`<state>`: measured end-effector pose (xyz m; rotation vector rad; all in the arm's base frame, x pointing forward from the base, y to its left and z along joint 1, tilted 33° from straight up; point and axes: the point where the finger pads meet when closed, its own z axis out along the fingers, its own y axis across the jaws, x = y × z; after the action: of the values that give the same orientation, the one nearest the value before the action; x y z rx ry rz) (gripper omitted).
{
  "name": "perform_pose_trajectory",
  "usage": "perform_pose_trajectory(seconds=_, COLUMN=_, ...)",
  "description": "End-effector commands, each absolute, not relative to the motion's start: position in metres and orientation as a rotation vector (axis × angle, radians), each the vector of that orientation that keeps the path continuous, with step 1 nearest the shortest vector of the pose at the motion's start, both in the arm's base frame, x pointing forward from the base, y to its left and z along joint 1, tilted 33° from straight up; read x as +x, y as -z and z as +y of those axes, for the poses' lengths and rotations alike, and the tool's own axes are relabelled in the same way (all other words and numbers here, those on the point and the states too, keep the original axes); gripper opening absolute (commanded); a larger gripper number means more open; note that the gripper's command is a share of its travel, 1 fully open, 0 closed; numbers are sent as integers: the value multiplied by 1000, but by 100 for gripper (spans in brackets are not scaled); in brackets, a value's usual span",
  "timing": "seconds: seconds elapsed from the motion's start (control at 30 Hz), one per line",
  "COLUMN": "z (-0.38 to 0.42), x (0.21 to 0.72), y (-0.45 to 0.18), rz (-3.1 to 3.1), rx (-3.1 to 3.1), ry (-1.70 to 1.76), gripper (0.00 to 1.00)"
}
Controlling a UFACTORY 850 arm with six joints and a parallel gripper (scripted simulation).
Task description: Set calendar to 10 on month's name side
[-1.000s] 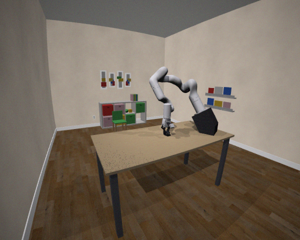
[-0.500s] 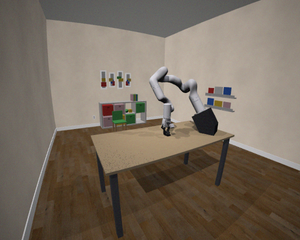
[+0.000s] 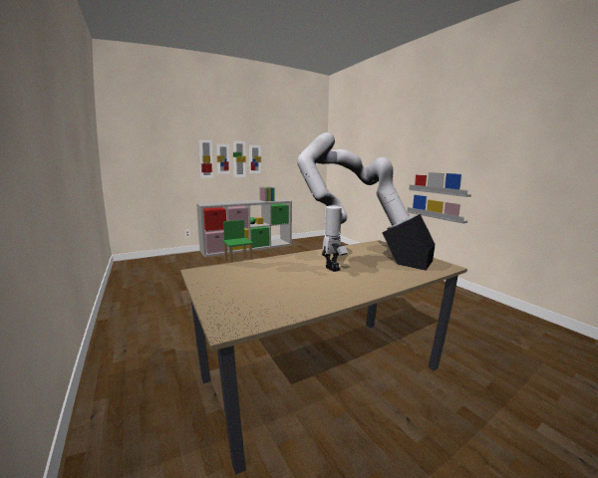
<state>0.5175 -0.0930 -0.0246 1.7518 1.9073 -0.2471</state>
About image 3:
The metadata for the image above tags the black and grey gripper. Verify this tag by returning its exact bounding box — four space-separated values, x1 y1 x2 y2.
322 235 341 266

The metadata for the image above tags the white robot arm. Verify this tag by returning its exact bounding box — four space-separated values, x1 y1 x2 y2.
297 132 416 237

